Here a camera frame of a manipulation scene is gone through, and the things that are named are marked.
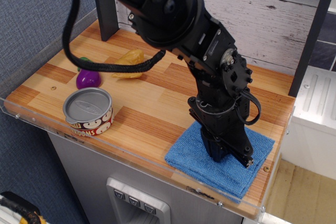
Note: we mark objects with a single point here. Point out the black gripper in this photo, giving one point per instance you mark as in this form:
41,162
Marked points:
223,130

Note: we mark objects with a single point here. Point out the dark left support post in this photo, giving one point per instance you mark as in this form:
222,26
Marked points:
107,17

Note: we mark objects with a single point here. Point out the yellow toy chicken wing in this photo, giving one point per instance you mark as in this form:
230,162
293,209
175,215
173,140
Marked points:
132,57

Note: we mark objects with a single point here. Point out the dark support post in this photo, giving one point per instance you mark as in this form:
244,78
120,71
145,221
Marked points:
313,34
107,17

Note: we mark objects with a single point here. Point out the grey cabinet with dispenser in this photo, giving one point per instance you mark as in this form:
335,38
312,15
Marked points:
112,191

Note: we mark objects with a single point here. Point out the blue cloth napkin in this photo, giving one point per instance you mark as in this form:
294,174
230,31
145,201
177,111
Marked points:
189,155

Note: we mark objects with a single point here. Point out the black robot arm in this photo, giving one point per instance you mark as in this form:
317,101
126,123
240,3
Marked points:
221,106

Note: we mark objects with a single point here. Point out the dark right support post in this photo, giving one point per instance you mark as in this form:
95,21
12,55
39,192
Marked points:
313,34

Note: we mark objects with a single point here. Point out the black yellow object corner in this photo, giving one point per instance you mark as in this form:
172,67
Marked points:
15,209

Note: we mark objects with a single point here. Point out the mushroom tin can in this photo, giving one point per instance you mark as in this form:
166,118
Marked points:
89,111

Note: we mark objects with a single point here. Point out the white toy sink counter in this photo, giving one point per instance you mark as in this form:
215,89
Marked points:
309,141

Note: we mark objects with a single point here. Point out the purple toy eggplant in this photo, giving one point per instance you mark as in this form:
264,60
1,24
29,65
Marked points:
87,79

